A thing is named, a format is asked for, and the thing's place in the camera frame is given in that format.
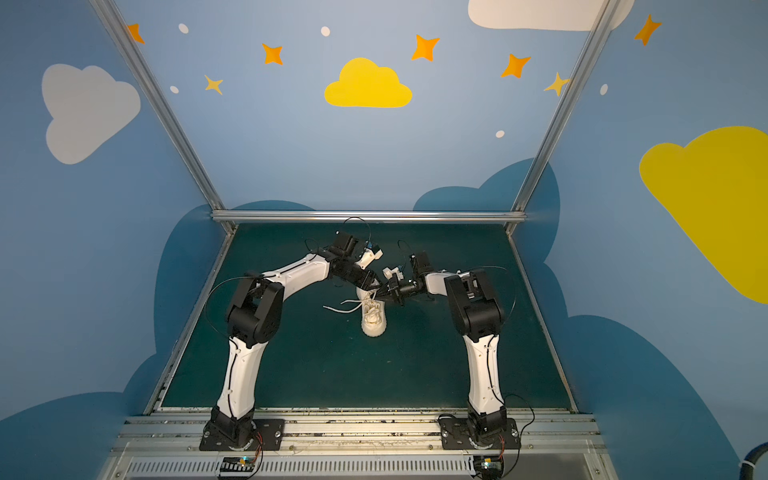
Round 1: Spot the white shoelace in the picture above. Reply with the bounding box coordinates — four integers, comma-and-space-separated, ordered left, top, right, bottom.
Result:
322, 296, 379, 316

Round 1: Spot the white knit sneaker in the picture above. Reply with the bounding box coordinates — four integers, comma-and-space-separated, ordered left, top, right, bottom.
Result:
356, 289, 387, 338

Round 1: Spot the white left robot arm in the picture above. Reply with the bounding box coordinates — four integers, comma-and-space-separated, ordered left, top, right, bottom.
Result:
200, 231, 386, 452

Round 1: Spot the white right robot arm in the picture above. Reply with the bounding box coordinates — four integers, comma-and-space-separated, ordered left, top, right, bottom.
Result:
376, 252, 508, 447

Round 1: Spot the right green circuit board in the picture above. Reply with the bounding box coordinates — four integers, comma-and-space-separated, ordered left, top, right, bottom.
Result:
471, 456, 505, 480

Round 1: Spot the green circuit board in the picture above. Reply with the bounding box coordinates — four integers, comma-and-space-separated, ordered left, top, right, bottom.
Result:
217, 456, 257, 479
471, 456, 505, 480

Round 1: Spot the left green circuit board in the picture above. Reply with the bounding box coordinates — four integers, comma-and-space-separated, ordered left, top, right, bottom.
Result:
217, 456, 257, 479

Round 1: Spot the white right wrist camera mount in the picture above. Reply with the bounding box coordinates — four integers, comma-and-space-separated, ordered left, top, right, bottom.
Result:
382, 266, 404, 281

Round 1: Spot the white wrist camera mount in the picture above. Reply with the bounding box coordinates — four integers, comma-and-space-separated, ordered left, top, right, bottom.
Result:
382, 266, 404, 281
355, 245, 383, 270

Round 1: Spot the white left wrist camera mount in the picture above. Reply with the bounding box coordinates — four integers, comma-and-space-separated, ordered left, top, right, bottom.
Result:
355, 245, 383, 270

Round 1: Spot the rear horizontal aluminium frame bar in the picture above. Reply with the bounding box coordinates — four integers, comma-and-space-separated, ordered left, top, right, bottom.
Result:
211, 210, 526, 224

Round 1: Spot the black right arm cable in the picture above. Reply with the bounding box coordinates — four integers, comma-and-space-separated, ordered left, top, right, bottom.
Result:
479, 265, 518, 325

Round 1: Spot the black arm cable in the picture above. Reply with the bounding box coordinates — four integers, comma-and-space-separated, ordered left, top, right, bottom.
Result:
479, 265, 518, 325
202, 277, 253, 349

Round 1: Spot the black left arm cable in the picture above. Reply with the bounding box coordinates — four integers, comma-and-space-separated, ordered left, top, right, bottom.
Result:
202, 277, 253, 349

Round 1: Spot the right side aluminium table rail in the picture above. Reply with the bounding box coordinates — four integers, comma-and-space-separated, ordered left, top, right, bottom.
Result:
505, 224, 579, 414

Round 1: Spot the aluminium table rail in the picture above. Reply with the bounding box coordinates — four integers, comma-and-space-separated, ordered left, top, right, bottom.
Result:
505, 224, 579, 414
125, 222, 234, 415

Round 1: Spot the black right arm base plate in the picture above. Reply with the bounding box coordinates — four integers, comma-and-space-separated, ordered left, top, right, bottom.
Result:
436, 415, 521, 450

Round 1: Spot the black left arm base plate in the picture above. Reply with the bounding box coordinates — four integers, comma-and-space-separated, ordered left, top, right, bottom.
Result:
199, 419, 285, 452

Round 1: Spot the left side aluminium table rail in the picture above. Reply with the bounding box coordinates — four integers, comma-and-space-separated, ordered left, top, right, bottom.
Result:
125, 222, 234, 415

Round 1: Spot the front aluminium rail platform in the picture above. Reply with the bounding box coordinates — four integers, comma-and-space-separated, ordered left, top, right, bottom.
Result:
99, 409, 618, 479

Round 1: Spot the right rear aluminium frame post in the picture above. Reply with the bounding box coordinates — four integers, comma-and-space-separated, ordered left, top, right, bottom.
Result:
504, 0, 621, 240

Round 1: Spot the aluminium frame post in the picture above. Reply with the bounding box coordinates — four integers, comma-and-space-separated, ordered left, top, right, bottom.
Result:
90, 0, 225, 213
504, 0, 621, 240

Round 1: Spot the left rear aluminium frame post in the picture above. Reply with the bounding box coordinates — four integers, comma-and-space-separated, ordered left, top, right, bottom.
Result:
90, 0, 225, 213

